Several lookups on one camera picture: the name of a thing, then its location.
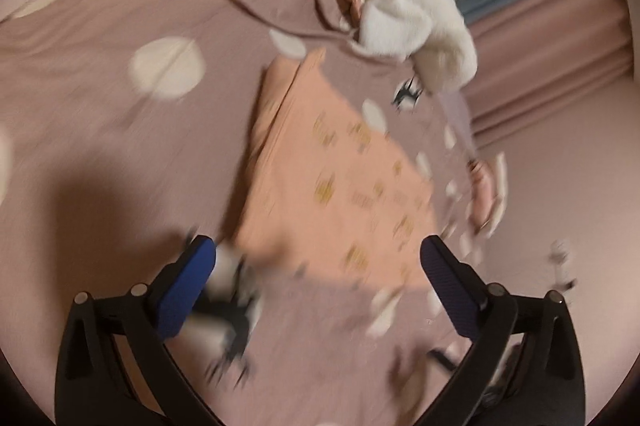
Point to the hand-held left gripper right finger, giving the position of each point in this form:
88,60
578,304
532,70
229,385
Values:
450,291

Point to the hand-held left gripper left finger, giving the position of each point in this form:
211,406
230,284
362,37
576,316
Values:
187,286

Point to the orange printed baby garment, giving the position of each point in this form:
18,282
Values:
325,166

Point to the mauve polka dot blanket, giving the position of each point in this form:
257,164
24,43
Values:
125,156

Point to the pink curtain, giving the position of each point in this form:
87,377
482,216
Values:
550,56

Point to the white fleece garment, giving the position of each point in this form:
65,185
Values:
400,6

